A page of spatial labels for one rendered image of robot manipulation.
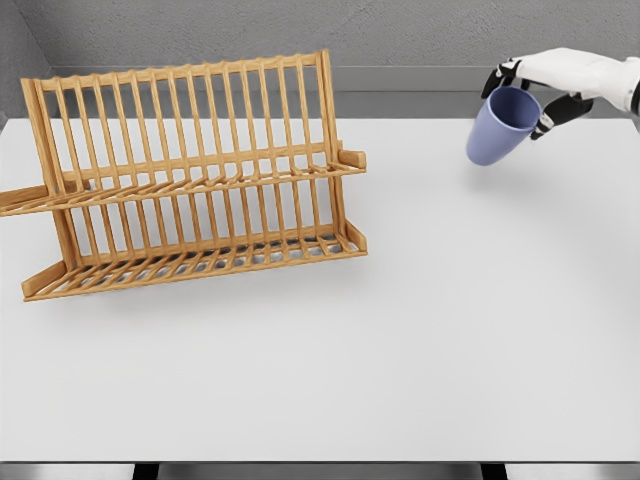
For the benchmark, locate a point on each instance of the blue cup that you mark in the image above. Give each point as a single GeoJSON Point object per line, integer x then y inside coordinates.
{"type": "Point", "coordinates": [497, 127]}

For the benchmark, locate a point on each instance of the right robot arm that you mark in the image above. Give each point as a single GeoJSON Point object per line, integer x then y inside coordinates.
{"type": "Point", "coordinates": [631, 85]}

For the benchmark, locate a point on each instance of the wooden dish rack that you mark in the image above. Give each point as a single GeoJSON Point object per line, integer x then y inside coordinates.
{"type": "Point", "coordinates": [190, 175]}

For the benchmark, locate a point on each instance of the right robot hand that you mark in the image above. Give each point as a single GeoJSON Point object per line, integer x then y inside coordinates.
{"type": "Point", "coordinates": [565, 72]}

